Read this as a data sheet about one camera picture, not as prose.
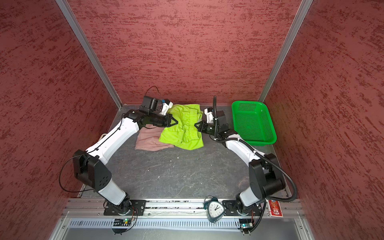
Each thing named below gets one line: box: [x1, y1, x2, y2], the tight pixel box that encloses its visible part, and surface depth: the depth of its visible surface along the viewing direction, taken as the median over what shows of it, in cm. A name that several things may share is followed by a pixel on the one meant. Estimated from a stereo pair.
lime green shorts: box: [158, 104, 204, 151], surface depth 83 cm
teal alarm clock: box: [203, 195, 226, 223], surface depth 72 cm
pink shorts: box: [135, 124, 175, 151], surface depth 96 cm
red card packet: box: [268, 199, 284, 218], surface depth 74 cm
